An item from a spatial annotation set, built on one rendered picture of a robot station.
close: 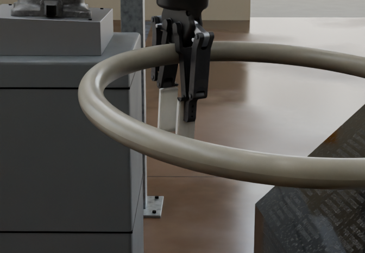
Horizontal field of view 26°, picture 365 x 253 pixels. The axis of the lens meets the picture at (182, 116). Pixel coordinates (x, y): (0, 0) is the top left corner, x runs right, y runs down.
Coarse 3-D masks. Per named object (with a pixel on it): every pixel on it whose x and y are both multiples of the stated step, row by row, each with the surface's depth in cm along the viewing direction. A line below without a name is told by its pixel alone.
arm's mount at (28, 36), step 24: (0, 24) 175; (24, 24) 175; (48, 24) 175; (72, 24) 175; (96, 24) 175; (0, 48) 177; (24, 48) 177; (48, 48) 177; (72, 48) 177; (96, 48) 177
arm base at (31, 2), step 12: (24, 0) 182; (36, 0) 180; (48, 0) 179; (60, 0) 180; (72, 0) 182; (84, 0) 188; (12, 12) 179; (24, 12) 179; (36, 12) 180; (48, 12) 180; (60, 12) 180; (72, 12) 181; (84, 12) 181
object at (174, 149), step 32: (96, 64) 102; (128, 64) 105; (160, 64) 111; (288, 64) 118; (320, 64) 116; (352, 64) 113; (96, 96) 88; (128, 128) 80; (160, 160) 78; (192, 160) 76; (224, 160) 74; (256, 160) 74; (288, 160) 74; (320, 160) 74; (352, 160) 74
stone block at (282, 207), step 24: (360, 120) 143; (336, 144) 143; (360, 144) 136; (288, 192) 144; (312, 192) 136; (336, 192) 130; (360, 192) 123; (264, 216) 145; (288, 216) 137; (312, 216) 130; (336, 216) 124; (360, 216) 118; (264, 240) 145; (288, 240) 130; (312, 240) 124; (336, 240) 118; (360, 240) 113
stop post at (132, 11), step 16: (128, 0) 278; (128, 16) 280; (144, 16) 287; (128, 32) 281; (144, 32) 287; (144, 80) 289; (144, 96) 290; (144, 112) 290; (144, 160) 294; (144, 176) 295; (144, 192) 297; (144, 208) 299; (160, 208) 299
